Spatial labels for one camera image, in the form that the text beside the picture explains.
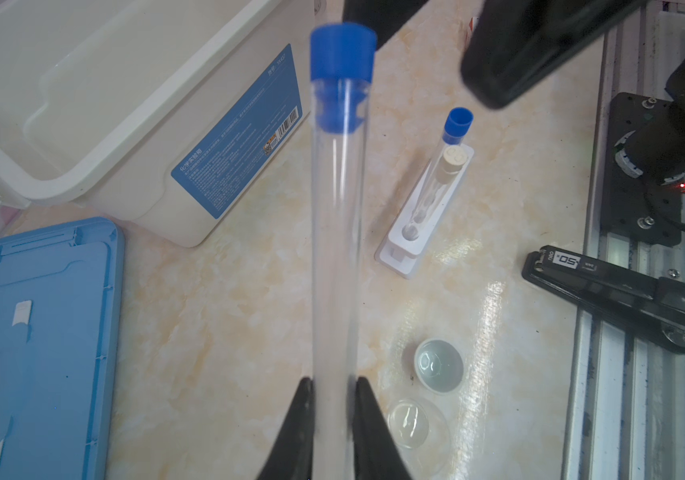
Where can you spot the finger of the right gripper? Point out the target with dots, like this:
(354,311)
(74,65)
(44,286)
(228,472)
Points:
(384,17)
(518,43)

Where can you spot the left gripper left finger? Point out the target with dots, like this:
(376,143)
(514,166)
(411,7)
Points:
(291,455)

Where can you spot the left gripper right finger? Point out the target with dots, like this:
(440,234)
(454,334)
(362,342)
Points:
(375,454)

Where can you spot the blue capped test tube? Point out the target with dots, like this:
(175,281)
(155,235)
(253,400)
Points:
(341,70)
(456,127)

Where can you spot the cork stoppered test tube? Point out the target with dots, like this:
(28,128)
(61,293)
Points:
(434,188)

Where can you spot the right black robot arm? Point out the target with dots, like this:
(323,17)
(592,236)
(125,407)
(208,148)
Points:
(519,43)

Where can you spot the clear watch glass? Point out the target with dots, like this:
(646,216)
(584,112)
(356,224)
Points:
(421,435)

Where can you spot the white test tube rack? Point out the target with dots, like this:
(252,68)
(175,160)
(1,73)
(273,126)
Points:
(404,246)

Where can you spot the white plastic storage bin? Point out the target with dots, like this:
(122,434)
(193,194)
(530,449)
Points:
(159,113)

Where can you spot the blue plastic bin lid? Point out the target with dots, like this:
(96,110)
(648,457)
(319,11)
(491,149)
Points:
(60,295)

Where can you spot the black stapler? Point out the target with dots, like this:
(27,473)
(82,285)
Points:
(650,308)

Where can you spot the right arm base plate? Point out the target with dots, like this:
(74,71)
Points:
(644,178)

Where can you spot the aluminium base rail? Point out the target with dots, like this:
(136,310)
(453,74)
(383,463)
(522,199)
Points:
(626,417)

